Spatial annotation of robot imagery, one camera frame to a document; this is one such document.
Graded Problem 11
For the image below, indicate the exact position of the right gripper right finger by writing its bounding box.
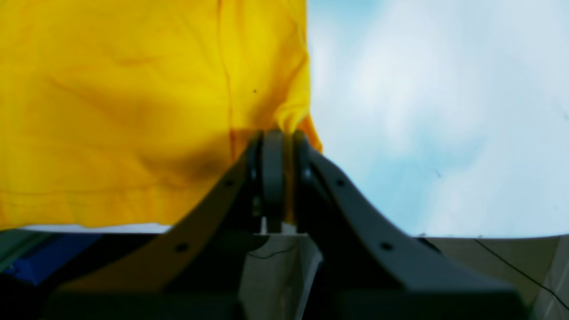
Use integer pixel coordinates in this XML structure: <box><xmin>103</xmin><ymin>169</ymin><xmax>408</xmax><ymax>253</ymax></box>
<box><xmin>292</xmin><ymin>131</ymin><xmax>528</xmax><ymax>320</ymax></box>

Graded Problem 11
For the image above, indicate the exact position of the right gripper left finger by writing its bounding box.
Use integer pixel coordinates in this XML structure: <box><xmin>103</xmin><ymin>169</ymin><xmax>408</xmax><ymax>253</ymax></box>
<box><xmin>43</xmin><ymin>130</ymin><xmax>285</xmax><ymax>320</ymax></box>

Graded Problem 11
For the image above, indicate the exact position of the orange t-shirt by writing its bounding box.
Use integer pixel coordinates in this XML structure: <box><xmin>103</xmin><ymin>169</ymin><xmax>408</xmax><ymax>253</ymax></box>
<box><xmin>0</xmin><ymin>0</ymin><xmax>322</xmax><ymax>230</ymax></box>

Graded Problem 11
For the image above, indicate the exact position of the blue box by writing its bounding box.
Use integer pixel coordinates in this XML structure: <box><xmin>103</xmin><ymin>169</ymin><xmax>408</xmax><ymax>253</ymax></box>
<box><xmin>1</xmin><ymin>233</ymin><xmax>102</xmax><ymax>286</ymax></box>

